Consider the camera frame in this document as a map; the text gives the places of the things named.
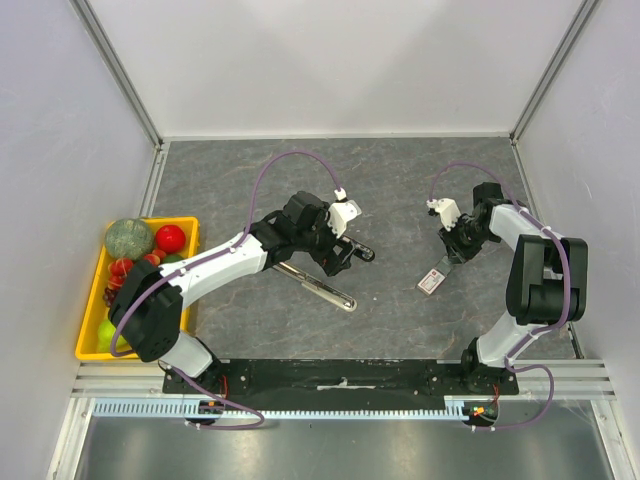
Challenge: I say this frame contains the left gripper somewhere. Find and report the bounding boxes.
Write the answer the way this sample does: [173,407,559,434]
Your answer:
[294,203,357,276]

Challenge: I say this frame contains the silver and black stapler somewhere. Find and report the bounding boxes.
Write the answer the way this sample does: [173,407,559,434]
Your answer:
[273,262,357,312]

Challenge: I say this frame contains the red white staple box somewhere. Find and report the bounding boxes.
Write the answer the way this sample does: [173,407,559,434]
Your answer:
[416,257,457,295]

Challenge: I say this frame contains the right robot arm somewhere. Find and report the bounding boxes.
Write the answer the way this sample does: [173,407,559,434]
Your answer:
[428,182,588,394]

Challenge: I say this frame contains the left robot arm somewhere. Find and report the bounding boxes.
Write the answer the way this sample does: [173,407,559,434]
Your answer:
[108,191,361,393]

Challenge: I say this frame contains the red apple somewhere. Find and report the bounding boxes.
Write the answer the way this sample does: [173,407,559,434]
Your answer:
[155,224,187,254]

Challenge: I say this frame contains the green avocado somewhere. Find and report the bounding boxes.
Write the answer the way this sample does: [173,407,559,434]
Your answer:
[162,253,184,264]

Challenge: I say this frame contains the peach fruit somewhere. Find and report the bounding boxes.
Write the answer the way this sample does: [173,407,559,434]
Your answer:
[143,249,167,266]

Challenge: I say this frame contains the green striped melon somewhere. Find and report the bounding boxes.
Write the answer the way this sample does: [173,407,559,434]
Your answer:
[104,218,154,261]

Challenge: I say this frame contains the red cherry tomato cluster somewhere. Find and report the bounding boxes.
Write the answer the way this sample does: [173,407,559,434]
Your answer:
[107,257,135,291]

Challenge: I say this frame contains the purple grape bunch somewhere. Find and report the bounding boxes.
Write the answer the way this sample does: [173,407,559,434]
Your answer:
[102,288,117,307]

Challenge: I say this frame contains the green pear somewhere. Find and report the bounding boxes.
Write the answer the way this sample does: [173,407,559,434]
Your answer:
[96,318,128,353]

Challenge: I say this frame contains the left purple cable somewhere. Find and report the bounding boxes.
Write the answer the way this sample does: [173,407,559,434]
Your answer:
[108,150,349,431]

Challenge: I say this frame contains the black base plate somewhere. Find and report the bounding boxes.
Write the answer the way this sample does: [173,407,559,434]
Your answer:
[194,359,519,397]

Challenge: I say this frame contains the grey cable duct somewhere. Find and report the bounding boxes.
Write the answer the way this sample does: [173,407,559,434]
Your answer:
[92,397,471,421]

